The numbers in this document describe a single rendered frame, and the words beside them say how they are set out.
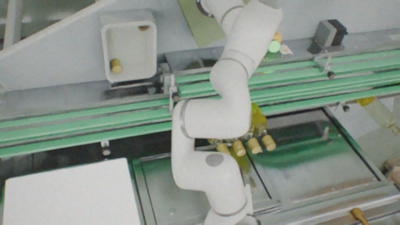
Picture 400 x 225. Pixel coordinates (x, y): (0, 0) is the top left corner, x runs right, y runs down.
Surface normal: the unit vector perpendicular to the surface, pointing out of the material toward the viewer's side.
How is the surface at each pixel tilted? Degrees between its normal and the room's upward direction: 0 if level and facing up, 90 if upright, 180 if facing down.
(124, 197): 90
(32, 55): 0
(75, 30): 0
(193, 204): 90
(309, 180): 90
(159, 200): 90
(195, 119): 60
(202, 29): 2
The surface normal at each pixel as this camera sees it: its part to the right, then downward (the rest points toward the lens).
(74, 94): 0.09, -0.72
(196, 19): 0.29, 0.70
